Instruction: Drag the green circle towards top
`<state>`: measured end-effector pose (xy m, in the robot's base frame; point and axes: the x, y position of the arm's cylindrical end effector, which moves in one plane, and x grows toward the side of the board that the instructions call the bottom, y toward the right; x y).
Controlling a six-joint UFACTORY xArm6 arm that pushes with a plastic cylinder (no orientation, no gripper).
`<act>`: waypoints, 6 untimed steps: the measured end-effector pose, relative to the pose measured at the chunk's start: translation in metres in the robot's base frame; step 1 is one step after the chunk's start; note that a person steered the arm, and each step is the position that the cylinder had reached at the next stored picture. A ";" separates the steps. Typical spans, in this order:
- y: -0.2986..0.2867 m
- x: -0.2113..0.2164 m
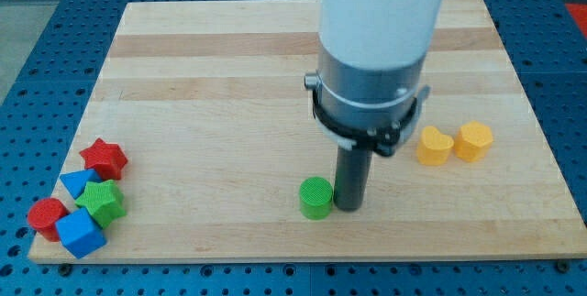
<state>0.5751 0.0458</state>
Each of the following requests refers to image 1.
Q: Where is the red cylinder block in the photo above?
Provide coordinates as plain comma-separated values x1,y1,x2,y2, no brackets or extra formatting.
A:
27,197,70,242

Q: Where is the red star block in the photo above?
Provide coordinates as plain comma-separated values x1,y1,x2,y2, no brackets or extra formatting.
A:
79,137,128,180

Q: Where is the green cylinder block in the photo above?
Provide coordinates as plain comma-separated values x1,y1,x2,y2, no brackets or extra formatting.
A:
298,176,333,220

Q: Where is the yellow heart block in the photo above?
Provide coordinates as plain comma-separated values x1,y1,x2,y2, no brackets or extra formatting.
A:
416,126,454,166

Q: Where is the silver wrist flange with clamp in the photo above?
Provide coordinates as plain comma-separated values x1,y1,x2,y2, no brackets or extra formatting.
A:
305,47,430,157

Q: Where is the green star block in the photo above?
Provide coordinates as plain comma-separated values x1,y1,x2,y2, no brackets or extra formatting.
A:
74,180,127,228

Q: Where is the wooden board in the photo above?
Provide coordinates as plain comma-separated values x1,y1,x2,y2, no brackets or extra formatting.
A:
63,0,586,264

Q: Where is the blue triangle block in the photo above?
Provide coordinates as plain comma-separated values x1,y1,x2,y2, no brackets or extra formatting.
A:
60,169,103,199

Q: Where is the blue cube block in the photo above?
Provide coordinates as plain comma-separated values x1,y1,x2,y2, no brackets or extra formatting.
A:
55,208,107,259

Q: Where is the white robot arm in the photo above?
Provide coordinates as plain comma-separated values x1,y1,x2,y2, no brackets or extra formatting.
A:
305,0,442,212

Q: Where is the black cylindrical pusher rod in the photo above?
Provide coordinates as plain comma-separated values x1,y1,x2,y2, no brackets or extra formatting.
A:
333,148,372,211

